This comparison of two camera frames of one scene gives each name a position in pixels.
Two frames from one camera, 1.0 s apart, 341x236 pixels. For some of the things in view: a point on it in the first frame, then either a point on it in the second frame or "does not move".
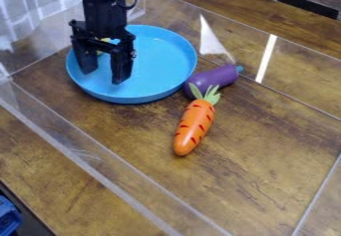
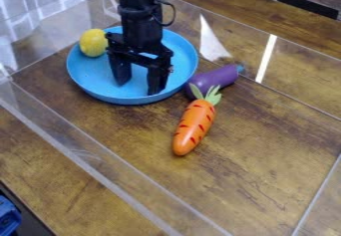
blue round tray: x=166 y=65 does not move
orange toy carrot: x=195 y=119 does not move
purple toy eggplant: x=217 y=77 does not move
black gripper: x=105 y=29 → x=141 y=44
